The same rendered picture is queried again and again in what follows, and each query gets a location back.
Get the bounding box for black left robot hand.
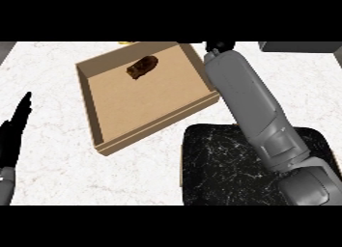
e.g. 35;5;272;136
0;91;34;177

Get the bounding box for brown cardboard box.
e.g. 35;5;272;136
74;41;221;157

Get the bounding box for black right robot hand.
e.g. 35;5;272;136
202;41;236;54

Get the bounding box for dark grey appliance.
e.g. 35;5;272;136
258;41;342;54

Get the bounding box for dark brown sweet potato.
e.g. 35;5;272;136
125;55;159;81

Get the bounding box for black marble tray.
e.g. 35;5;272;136
180;123;342;206

